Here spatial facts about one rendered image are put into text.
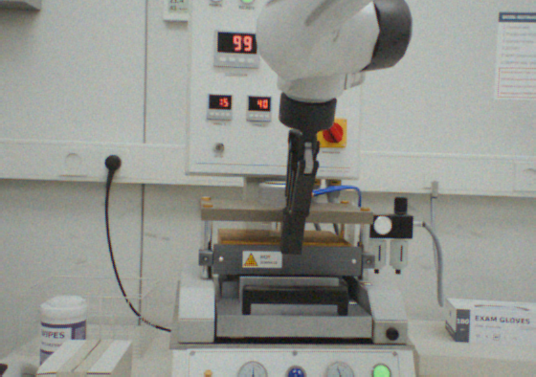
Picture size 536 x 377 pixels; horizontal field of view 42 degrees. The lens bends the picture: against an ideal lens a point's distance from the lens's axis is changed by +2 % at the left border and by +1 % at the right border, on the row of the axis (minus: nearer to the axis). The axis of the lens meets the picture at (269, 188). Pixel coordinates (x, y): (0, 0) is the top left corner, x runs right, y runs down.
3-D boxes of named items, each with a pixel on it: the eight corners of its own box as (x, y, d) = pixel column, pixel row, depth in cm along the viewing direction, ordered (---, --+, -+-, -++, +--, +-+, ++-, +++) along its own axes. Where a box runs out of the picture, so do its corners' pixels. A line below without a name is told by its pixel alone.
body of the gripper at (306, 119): (277, 84, 93) (271, 147, 97) (283, 103, 86) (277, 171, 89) (331, 87, 94) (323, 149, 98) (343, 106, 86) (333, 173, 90)
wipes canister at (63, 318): (48, 366, 140) (50, 293, 139) (91, 368, 139) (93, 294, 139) (31, 381, 131) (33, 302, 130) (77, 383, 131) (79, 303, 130)
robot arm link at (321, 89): (282, 61, 83) (279, 104, 85) (384, 67, 85) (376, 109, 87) (273, 37, 94) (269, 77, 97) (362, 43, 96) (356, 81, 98)
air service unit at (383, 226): (345, 271, 132) (347, 194, 132) (418, 272, 134) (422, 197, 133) (351, 276, 127) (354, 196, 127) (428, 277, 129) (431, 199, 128)
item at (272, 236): (216, 250, 123) (218, 197, 122) (338, 253, 125) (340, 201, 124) (220, 266, 105) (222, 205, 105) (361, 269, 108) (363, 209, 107)
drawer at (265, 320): (211, 297, 124) (212, 254, 124) (330, 298, 127) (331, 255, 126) (215, 343, 95) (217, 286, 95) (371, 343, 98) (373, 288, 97)
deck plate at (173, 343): (177, 284, 140) (177, 279, 140) (345, 286, 144) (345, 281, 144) (168, 349, 94) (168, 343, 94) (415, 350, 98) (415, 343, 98)
